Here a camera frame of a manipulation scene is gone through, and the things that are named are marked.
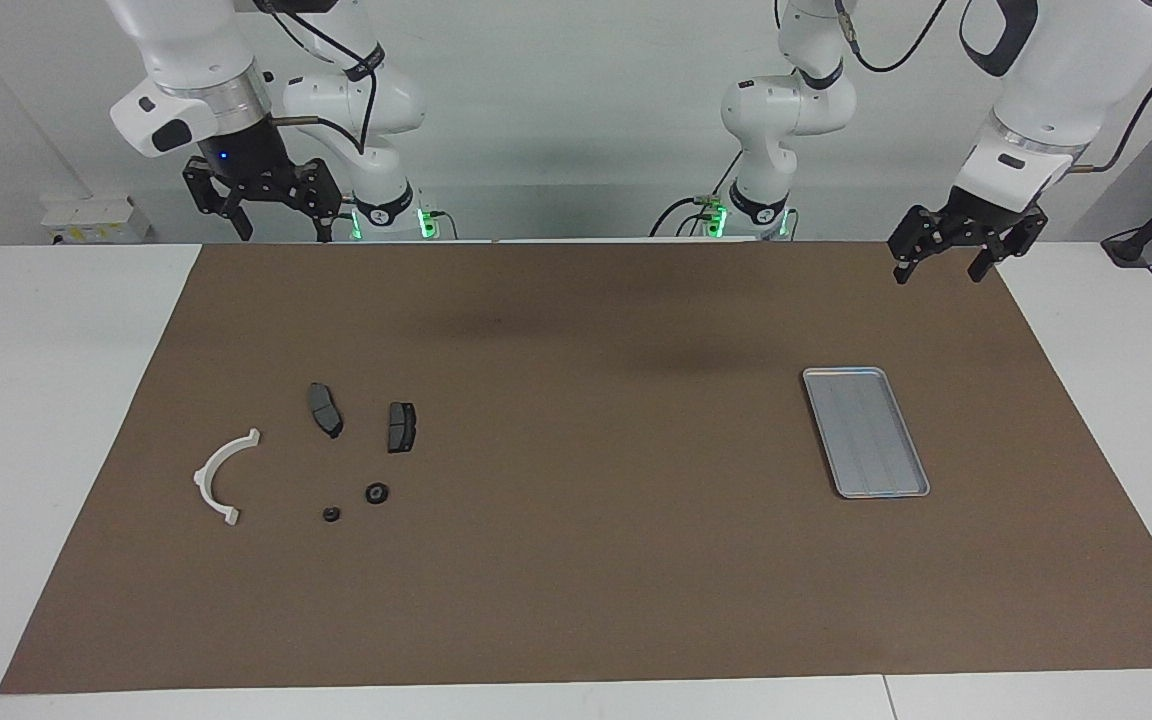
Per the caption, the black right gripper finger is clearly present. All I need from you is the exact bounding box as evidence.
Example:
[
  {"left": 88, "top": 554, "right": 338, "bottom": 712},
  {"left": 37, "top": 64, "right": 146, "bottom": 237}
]
[
  {"left": 294, "top": 158, "right": 344, "bottom": 244},
  {"left": 183, "top": 160, "right": 255, "bottom": 244}
]

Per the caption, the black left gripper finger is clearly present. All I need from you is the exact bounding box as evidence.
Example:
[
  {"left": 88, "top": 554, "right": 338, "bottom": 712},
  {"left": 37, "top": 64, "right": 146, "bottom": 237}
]
[
  {"left": 888, "top": 205, "right": 947, "bottom": 286},
  {"left": 968, "top": 208, "right": 1049, "bottom": 284}
]

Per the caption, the silver metal tray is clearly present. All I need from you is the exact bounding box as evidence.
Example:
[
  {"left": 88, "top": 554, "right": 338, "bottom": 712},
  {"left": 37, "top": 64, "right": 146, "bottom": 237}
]
[{"left": 802, "top": 367, "right": 931, "bottom": 499}]

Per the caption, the white power box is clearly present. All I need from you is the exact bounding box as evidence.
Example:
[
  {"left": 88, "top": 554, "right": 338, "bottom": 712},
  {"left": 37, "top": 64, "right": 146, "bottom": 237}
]
[{"left": 41, "top": 195, "right": 152, "bottom": 246}]

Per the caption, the dark grey curved brake pad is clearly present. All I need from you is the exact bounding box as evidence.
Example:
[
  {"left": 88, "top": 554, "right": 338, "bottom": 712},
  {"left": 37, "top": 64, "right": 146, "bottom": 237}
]
[{"left": 307, "top": 383, "right": 344, "bottom": 440}]

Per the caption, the brown table mat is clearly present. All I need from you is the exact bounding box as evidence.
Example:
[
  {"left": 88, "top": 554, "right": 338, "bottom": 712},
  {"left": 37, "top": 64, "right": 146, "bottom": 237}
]
[{"left": 0, "top": 240, "right": 1152, "bottom": 696}]

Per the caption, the black right arm base cable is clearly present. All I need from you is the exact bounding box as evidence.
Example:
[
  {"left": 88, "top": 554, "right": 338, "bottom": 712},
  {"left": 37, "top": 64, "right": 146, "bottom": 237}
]
[{"left": 316, "top": 195, "right": 357, "bottom": 241}]

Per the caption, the black arm base cable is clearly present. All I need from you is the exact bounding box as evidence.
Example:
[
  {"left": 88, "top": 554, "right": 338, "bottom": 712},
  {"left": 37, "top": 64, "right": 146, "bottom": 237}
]
[
  {"left": 316, "top": 195, "right": 357, "bottom": 241},
  {"left": 648, "top": 150, "right": 742, "bottom": 238}
]

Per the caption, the black left arm base cable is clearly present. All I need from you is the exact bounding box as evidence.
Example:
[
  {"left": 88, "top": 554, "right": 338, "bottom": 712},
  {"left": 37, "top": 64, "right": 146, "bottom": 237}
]
[{"left": 648, "top": 150, "right": 742, "bottom": 238}]

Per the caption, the white curved plastic bracket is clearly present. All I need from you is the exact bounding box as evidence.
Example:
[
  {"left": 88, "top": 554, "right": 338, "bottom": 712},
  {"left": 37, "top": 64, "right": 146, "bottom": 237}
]
[{"left": 193, "top": 428, "right": 262, "bottom": 527}]

